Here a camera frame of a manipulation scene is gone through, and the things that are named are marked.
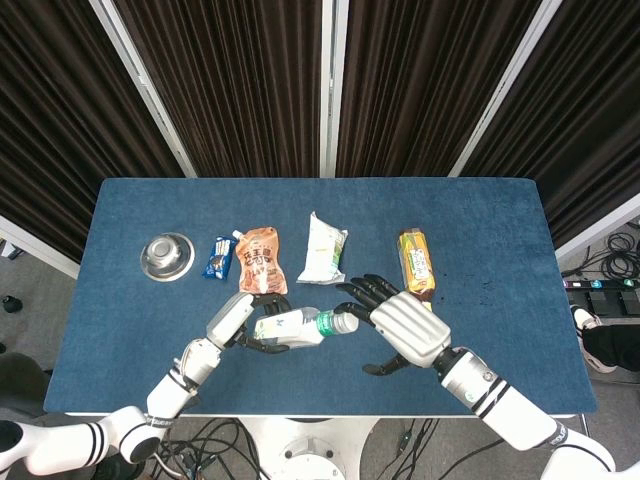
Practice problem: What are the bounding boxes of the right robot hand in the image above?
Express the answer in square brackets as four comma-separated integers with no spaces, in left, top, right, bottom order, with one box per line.
[335,273,453,376]

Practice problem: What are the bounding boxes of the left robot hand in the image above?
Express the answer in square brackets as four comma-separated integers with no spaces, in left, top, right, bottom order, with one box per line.
[206,292,294,354]

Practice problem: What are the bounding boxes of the clear plastic bottle green label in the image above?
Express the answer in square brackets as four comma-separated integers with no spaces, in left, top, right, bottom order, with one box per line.
[253,308,339,349]

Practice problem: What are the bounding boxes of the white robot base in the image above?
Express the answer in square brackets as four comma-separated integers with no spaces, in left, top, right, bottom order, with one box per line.
[239,416,382,480]

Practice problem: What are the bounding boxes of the yellow tea bottle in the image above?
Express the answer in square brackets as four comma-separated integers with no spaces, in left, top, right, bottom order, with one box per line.
[397,228,437,301]

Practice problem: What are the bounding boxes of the blue cookie packet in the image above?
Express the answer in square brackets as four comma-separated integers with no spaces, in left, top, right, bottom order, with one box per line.
[201,236,238,280]

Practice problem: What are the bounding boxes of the orange peanut butter pouch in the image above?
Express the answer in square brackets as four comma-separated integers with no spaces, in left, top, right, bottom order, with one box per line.
[231,226,289,295]

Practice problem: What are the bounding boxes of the blue table mat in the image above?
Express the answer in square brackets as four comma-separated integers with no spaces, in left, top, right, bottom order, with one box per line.
[43,178,599,416]

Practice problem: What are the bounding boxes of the steel bowl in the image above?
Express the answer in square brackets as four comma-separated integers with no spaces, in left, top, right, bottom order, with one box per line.
[140,232,196,282]

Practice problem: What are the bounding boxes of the white crumpled snack bag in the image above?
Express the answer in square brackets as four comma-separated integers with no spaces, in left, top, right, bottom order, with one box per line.
[296,211,349,286]

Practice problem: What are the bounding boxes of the white sneaker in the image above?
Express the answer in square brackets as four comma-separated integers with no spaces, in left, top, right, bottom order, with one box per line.
[571,305,619,374]

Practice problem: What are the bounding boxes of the black foot pedal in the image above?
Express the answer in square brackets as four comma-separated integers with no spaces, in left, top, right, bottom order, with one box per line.
[569,289,640,317]

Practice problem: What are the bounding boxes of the black trouser leg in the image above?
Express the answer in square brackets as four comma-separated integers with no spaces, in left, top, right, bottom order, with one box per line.
[583,322,640,370]

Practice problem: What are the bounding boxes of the dark brown curtain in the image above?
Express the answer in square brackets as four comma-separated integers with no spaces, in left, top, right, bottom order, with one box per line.
[0,0,184,262]
[335,0,544,179]
[461,0,640,249]
[113,0,332,179]

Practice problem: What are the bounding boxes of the black floor cable bundle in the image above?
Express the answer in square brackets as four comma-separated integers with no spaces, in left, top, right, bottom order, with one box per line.
[158,418,274,480]

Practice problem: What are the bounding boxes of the white partition rail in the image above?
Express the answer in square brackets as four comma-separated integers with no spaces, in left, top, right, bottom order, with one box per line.
[554,192,640,262]
[0,214,81,280]

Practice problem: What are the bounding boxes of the black coiled cables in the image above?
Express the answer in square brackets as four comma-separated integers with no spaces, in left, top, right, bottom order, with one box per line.
[597,227,640,287]

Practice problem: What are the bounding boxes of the white partition post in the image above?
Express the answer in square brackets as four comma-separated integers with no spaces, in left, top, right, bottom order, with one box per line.
[89,0,199,179]
[319,0,350,179]
[448,0,569,179]

